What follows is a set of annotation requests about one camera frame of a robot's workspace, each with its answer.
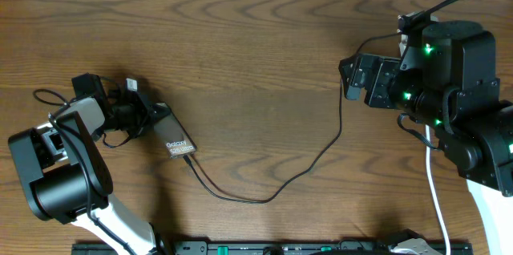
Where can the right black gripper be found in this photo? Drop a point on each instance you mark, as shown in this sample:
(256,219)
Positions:
(386,69)

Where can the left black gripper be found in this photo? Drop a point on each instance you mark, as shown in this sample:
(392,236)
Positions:
(147,116)

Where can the Galaxy S25 Ultra smartphone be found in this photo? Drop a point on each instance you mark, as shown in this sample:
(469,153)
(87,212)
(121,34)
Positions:
(176,140)

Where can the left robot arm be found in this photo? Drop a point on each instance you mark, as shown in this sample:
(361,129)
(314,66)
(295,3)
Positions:
(63,175)

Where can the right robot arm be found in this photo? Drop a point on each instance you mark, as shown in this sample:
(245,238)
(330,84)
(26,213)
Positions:
(446,79)

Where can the white USB charger adapter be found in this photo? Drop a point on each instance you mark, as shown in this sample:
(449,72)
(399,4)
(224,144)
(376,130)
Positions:
(403,44)

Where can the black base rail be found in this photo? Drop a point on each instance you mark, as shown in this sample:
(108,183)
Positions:
(404,242)

